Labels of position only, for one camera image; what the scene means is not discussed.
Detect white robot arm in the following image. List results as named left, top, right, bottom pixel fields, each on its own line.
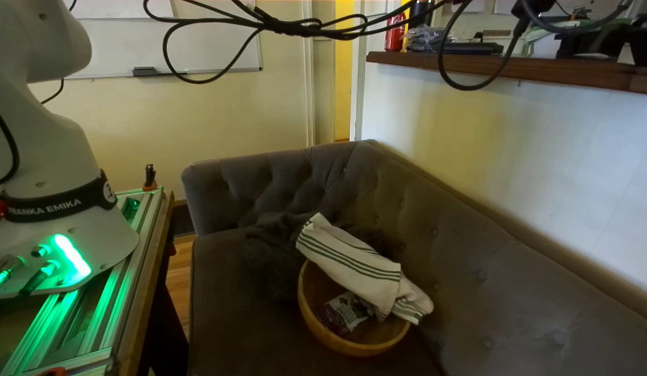
left=0, top=0, right=138, bottom=299

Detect white green-striped towel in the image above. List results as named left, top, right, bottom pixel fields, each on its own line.
left=296, top=214, right=433, bottom=325

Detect dark grey cloth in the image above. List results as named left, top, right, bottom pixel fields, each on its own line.
left=242, top=214, right=306, bottom=303

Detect small snack packet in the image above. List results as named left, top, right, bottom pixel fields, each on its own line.
left=323, top=292, right=373, bottom=334

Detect yellow wooden bowl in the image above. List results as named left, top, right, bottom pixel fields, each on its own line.
left=296, top=262, right=408, bottom=357

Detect red soda can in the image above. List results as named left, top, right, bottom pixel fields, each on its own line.
left=383, top=13, right=405, bottom=52

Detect dark clutter on shelf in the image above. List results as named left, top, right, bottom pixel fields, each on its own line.
left=407, top=25, right=502, bottom=57

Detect grey tufted sofa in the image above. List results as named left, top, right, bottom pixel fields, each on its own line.
left=183, top=142, right=647, bottom=376

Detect black whiteboard eraser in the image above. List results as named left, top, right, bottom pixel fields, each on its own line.
left=132, top=68, right=188, bottom=78

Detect brown wooden shelf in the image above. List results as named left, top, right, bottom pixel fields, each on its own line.
left=365, top=52, right=647, bottom=95

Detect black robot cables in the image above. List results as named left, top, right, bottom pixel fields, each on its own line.
left=142, top=0, right=638, bottom=93

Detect wall whiteboard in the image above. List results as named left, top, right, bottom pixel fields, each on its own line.
left=62, top=0, right=260, bottom=79

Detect aluminium frame robot table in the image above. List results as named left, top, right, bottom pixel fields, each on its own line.
left=0, top=189, right=172, bottom=376

